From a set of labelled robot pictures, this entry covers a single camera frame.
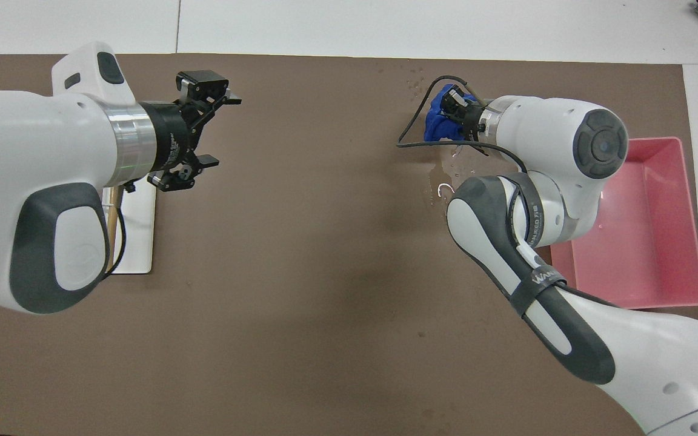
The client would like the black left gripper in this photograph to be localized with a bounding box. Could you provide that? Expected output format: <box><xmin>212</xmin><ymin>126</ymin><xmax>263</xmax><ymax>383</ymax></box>
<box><xmin>141</xmin><ymin>70</ymin><xmax>242</xmax><ymax>193</ymax></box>

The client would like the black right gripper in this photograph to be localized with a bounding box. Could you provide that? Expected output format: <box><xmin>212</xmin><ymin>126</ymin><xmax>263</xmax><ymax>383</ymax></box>
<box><xmin>444</xmin><ymin>86</ymin><xmax>490</xmax><ymax>145</ymax></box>

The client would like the blue towel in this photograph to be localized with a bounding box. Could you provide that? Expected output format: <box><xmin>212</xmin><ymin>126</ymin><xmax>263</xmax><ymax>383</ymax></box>
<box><xmin>424</xmin><ymin>84</ymin><xmax>478</xmax><ymax>144</ymax></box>

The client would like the white rectangular tray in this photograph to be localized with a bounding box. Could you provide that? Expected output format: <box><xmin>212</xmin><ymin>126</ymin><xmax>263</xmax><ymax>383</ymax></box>
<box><xmin>102</xmin><ymin>185</ymin><xmax>157</xmax><ymax>275</ymax></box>

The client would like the short darker wooden dowel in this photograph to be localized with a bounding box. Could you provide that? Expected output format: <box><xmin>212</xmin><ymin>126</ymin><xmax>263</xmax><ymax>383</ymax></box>
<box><xmin>104</xmin><ymin>187</ymin><xmax>122</xmax><ymax>272</ymax></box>

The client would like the brown table mat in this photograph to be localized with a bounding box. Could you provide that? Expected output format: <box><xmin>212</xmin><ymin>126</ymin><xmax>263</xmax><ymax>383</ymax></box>
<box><xmin>0</xmin><ymin>53</ymin><xmax>698</xmax><ymax>436</ymax></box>

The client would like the pink plastic bin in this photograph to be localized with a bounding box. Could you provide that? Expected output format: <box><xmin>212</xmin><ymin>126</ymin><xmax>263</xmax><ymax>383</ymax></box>
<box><xmin>550</xmin><ymin>137</ymin><xmax>698</xmax><ymax>309</ymax></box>

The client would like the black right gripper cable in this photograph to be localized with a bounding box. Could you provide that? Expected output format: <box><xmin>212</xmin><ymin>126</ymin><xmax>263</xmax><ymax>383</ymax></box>
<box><xmin>396</xmin><ymin>75</ymin><xmax>528</xmax><ymax>173</ymax></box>

